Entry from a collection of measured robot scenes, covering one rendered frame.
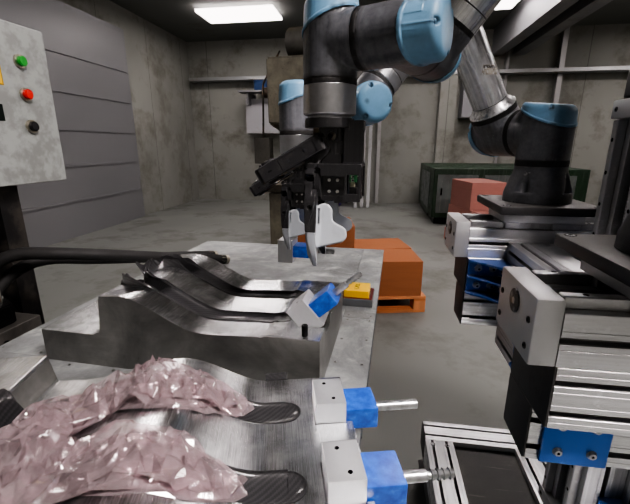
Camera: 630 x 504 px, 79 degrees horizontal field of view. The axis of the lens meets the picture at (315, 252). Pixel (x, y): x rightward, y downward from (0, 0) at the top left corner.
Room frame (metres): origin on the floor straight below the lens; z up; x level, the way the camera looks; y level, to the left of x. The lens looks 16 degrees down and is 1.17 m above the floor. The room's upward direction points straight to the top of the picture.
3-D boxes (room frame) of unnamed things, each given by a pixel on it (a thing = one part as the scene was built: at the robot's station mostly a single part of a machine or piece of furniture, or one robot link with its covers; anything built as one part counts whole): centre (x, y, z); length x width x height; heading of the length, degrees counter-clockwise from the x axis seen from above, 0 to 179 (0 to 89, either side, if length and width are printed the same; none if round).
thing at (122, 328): (0.70, 0.21, 0.87); 0.50 x 0.26 x 0.14; 78
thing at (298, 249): (0.89, 0.02, 0.93); 0.13 x 0.05 x 0.05; 78
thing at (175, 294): (0.68, 0.20, 0.92); 0.35 x 0.16 x 0.09; 78
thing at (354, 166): (0.58, -0.03, 1.15); 0.09 x 0.08 x 0.12; 78
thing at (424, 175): (6.61, -2.97, 0.42); 2.13 x 1.94 x 0.84; 81
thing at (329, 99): (0.59, -0.02, 1.23); 0.08 x 0.08 x 0.05
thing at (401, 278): (2.91, -0.26, 0.32); 1.15 x 0.92 x 0.64; 83
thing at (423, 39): (0.55, -0.12, 1.30); 0.11 x 0.11 x 0.08; 59
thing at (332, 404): (0.41, -0.06, 0.86); 0.13 x 0.05 x 0.05; 96
